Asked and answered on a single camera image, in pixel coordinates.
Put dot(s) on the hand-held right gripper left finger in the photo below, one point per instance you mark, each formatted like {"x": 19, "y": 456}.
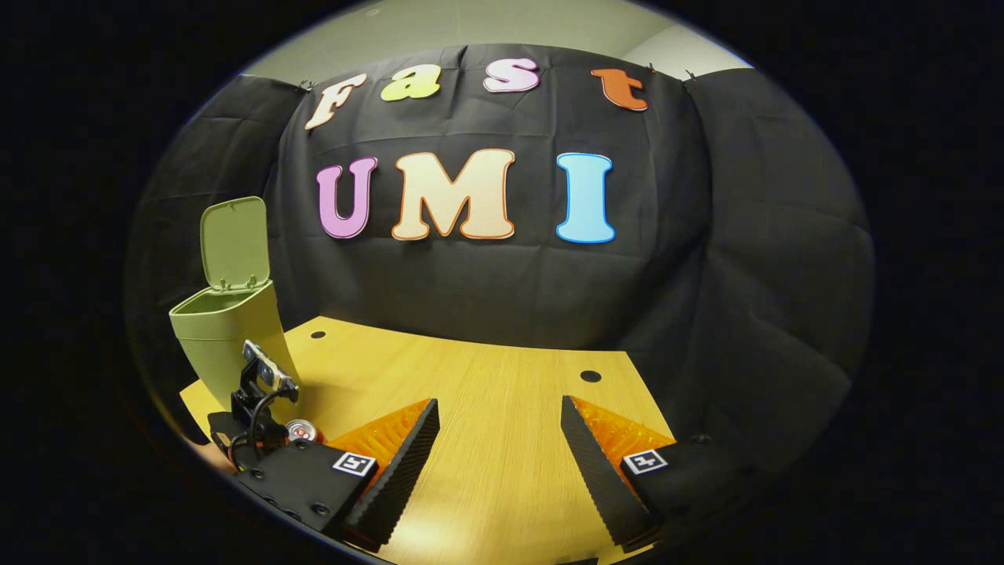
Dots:
{"x": 400, "y": 471}

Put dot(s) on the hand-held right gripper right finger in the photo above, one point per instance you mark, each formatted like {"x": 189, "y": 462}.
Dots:
{"x": 600, "y": 471}

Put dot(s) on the black backdrop cloth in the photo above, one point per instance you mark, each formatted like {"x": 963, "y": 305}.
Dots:
{"x": 510, "y": 290}

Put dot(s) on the red pop can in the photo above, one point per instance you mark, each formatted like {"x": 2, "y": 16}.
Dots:
{"x": 302, "y": 431}

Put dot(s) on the wooden desktop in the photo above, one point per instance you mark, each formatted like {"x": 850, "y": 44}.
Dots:
{"x": 502, "y": 408}

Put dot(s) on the green desktop garbage bin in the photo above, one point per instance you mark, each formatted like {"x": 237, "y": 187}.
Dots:
{"x": 235, "y": 329}

